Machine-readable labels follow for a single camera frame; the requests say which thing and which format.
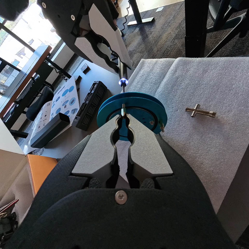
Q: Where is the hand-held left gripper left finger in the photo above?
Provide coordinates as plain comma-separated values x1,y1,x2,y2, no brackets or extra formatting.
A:
71,114,119,188

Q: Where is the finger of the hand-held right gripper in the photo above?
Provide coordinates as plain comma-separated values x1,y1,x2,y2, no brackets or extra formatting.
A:
74,33,120,76
88,4,133,70

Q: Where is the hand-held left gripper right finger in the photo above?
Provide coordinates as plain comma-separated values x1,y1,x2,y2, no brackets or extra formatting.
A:
126,114,174,188

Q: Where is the grey electric screwdriver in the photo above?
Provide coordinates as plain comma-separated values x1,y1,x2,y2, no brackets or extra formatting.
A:
111,51,129,94

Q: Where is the blue metal wheel assembly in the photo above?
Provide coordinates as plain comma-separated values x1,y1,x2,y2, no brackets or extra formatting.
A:
97,92,168,141

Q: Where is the dark grey desk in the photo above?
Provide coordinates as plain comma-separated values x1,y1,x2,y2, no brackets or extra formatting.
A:
23,58,249,243

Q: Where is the black desk leg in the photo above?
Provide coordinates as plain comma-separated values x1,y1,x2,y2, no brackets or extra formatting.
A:
184,0,209,58

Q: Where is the black screwdriver bit holder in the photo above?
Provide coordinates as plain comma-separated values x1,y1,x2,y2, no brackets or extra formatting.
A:
72,81,108,131

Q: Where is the black rectangular sleeve case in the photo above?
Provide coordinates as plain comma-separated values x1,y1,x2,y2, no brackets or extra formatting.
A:
30,112,70,148

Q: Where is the orange cardboard box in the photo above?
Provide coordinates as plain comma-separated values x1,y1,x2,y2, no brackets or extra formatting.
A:
0,118,59,249

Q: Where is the white instruction booklet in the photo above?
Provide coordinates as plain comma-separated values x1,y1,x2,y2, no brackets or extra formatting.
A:
23,100,53,148

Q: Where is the metal cross wrench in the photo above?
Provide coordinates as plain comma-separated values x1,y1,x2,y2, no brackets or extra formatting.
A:
185,104,217,119

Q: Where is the black office chair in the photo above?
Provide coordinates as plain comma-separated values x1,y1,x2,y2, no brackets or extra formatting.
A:
25,86,54,122
206,0,249,58

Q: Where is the orange foam lined box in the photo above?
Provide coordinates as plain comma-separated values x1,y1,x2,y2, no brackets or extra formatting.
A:
0,165,35,214

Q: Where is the white foam sheet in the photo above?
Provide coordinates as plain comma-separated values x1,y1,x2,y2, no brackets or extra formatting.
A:
84,57,249,214

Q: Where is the coiled cable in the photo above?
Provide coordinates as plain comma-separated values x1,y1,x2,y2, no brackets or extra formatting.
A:
116,0,133,37
56,68,68,82

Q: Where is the black servo with wires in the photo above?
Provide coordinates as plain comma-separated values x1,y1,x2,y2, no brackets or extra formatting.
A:
0,198,20,241

